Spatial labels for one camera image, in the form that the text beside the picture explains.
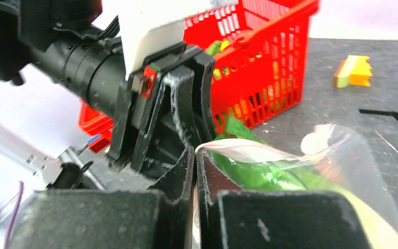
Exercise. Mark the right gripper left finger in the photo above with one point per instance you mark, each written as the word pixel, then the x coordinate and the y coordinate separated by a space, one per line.
pixel 158 217

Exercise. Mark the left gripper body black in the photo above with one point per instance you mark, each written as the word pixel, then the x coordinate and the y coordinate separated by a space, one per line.
pixel 161 108

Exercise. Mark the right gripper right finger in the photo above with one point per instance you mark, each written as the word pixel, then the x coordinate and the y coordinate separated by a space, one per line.
pixel 231 217

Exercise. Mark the napa cabbage toy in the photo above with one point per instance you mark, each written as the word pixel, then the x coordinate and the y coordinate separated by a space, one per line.
pixel 254 164

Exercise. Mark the clear zip top bag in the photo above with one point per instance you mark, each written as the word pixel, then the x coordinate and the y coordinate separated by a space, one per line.
pixel 334 158

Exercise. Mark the red plastic basket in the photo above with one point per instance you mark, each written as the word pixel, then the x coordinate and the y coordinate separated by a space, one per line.
pixel 261 72

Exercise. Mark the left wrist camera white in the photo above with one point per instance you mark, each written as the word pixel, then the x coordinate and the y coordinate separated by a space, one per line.
pixel 147 27

